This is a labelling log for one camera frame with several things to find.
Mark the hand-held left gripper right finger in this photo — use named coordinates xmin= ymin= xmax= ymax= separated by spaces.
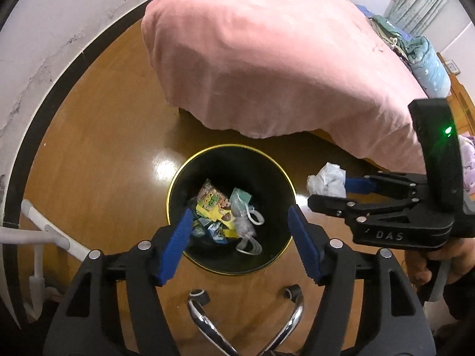
xmin=287 ymin=205 xmax=436 ymax=356

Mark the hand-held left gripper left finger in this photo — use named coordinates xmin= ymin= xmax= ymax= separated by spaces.
xmin=42 ymin=208 xmax=194 ymax=356

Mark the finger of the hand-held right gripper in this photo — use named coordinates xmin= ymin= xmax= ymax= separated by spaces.
xmin=345 ymin=172 xmax=429 ymax=203
xmin=308 ymin=195 xmax=425 ymax=227

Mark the white tissue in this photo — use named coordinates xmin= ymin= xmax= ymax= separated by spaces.
xmin=306 ymin=162 xmax=347 ymax=208

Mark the yellow snack packet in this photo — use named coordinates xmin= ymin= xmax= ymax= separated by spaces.
xmin=195 ymin=179 xmax=240 ymax=239

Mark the black trash bin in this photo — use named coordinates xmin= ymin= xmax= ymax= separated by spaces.
xmin=166 ymin=144 xmax=297 ymax=276

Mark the person's right hand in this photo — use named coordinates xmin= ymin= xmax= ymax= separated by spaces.
xmin=404 ymin=235 xmax=475 ymax=289

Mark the purple patterned cloth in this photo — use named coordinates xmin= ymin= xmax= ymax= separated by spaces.
xmin=458 ymin=135 xmax=475 ymax=194

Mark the white face mask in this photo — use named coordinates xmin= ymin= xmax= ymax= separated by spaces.
xmin=230 ymin=202 xmax=265 ymax=256

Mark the chrome office chair base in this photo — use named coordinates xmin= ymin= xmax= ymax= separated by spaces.
xmin=186 ymin=284 xmax=305 ymax=356

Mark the green packet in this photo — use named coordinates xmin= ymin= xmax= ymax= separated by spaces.
xmin=228 ymin=188 xmax=254 ymax=209

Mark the light blue quilt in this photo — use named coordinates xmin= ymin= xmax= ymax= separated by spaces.
xmin=403 ymin=35 xmax=452 ymax=98

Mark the green patterned cloth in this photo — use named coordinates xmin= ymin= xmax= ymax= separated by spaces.
xmin=370 ymin=15 xmax=413 ymax=65

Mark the pink blanket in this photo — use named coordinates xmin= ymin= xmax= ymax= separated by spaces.
xmin=141 ymin=0 xmax=431 ymax=173

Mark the pale green curtain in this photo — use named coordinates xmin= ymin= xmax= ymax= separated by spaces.
xmin=386 ymin=0 xmax=458 ymax=35

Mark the wooden bed frame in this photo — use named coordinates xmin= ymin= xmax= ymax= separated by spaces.
xmin=436 ymin=52 xmax=475 ymax=136

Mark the white metal table frame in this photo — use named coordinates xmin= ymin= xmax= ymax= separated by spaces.
xmin=0 ymin=199 xmax=92 ymax=320

